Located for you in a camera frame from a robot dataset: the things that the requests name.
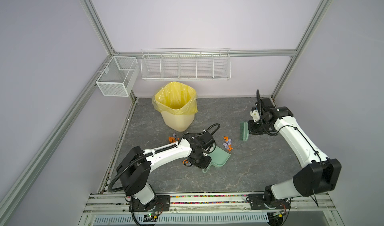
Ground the small white mesh basket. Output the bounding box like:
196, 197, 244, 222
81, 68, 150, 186
96, 56, 140, 97

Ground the aluminium front rail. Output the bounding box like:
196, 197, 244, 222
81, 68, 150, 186
83, 192, 337, 215

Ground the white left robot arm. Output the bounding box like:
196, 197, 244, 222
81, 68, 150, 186
107, 123, 220, 207

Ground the green hand brush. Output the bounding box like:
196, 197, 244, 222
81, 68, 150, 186
240, 122, 249, 142

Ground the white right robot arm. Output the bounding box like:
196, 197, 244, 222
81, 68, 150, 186
241, 93, 342, 209

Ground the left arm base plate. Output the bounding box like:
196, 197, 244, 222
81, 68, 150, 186
131, 195, 171, 212

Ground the green plastic dustpan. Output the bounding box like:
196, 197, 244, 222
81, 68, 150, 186
202, 147, 231, 173

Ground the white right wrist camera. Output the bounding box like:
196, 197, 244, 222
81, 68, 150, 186
250, 106, 260, 123

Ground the beige bin yellow bag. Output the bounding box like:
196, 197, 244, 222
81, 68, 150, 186
152, 81, 198, 132

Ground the long white wire basket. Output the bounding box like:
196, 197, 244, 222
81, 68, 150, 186
141, 48, 232, 81

